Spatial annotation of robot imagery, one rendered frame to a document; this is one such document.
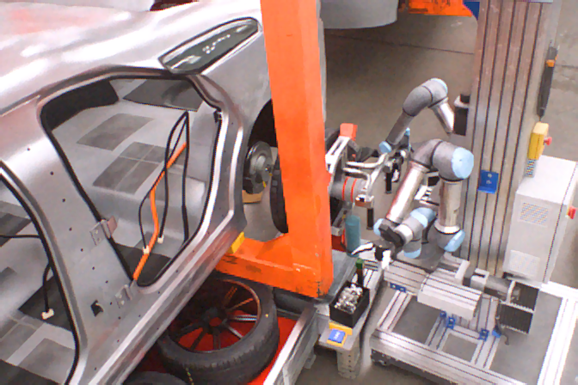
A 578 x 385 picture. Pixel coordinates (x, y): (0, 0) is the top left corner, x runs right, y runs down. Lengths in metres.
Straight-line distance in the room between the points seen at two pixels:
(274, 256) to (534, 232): 1.26
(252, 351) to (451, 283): 1.02
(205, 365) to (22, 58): 1.60
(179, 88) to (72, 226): 2.55
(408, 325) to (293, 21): 1.87
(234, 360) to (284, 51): 1.50
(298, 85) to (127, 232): 1.45
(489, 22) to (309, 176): 0.95
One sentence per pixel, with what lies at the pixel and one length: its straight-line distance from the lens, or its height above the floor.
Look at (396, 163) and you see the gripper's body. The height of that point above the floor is 0.89.
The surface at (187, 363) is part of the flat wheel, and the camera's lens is 2.92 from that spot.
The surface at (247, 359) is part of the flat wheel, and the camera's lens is 2.93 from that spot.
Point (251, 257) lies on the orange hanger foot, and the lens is 3.08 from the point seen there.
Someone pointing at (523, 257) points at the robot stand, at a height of 0.89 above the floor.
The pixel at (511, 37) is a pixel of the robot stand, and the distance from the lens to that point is 2.33.
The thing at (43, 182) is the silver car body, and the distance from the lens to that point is 2.05.
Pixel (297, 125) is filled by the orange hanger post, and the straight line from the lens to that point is 2.38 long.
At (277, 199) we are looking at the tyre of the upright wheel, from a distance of 3.02.
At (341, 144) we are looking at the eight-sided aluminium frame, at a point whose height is 1.10.
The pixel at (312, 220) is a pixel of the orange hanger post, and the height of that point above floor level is 1.06.
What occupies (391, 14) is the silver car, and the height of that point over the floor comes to 0.84.
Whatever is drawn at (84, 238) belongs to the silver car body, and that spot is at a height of 1.47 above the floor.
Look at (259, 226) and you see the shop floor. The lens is 4.34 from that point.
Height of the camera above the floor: 2.76
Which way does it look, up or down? 37 degrees down
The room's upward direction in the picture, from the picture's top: 7 degrees counter-clockwise
